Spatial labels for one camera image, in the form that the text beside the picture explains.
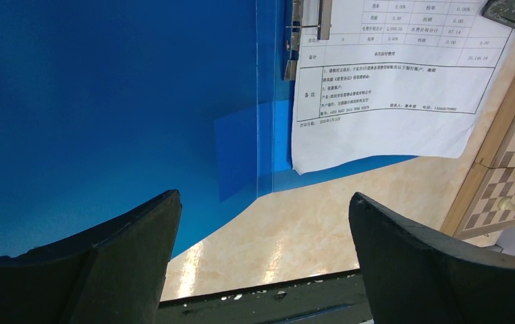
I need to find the cream chess pawn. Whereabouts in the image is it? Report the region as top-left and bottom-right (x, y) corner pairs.
(497, 196), (515, 217)

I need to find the wooden chessboard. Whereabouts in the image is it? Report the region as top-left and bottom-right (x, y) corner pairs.
(440, 77), (515, 240)

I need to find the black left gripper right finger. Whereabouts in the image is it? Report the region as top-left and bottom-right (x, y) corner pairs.
(348, 192), (515, 323)

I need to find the Chinese printed paper sheet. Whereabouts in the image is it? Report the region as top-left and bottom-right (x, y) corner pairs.
(291, 1), (513, 173)

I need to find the blue clip file folder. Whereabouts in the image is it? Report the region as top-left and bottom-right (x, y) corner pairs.
(0, 1), (405, 257)

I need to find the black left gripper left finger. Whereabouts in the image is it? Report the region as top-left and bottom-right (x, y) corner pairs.
(0, 190), (182, 323)

